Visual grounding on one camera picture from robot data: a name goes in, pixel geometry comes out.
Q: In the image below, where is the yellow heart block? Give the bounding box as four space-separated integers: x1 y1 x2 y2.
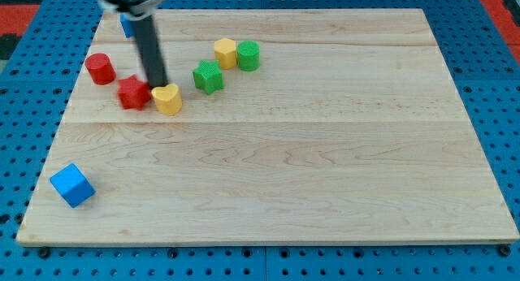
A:
151 84 183 115

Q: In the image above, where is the green cylinder block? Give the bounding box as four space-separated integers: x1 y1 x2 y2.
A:
236 41 260 71

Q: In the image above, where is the blue triangle block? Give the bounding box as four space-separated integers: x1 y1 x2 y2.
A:
119 14 133 38

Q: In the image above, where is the blue cube block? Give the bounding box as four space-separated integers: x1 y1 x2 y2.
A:
50 163 96 208

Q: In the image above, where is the red star block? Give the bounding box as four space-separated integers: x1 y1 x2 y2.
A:
117 75 151 110

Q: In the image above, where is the red cylinder block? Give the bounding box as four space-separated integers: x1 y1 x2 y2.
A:
85 53 116 85

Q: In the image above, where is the yellow hexagon block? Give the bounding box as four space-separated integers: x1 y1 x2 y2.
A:
214 38 237 70

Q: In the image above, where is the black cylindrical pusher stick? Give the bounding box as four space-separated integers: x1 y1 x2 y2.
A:
130 15 168 89

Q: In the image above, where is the green star block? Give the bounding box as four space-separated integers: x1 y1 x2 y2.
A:
193 60 224 95

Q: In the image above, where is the light wooden board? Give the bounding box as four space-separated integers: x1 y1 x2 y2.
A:
16 9 519 247

